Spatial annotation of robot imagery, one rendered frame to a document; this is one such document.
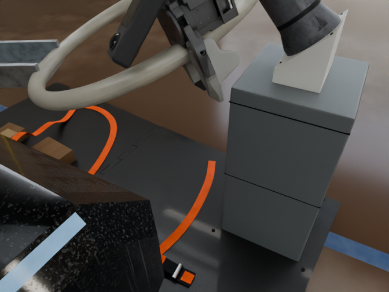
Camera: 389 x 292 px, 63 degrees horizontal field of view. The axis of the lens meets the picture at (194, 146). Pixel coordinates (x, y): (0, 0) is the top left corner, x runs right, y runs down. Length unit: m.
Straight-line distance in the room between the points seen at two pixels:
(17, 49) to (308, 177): 0.98
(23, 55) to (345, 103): 0.90
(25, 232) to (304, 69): 0.89
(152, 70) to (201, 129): 1.85
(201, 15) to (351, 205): 1.67
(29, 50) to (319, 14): 0.80
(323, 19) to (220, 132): 1.33
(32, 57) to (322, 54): 0.79
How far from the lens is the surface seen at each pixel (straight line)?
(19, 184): 0.91
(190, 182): 1.88
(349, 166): 2.19
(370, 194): 2.08
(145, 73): 0.44
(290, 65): 1.10
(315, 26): 1.08
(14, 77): 0.75
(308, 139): 1.12
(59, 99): 0.51
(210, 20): 0.43
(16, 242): 0.80
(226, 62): 0.44
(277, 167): 1.24
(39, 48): 0.82
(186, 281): 1.54
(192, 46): 0.40
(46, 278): 0.79
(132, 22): 0.40
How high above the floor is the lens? 1.42
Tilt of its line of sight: 42 degrees down
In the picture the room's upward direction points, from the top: 1 degrees counter-clockwise
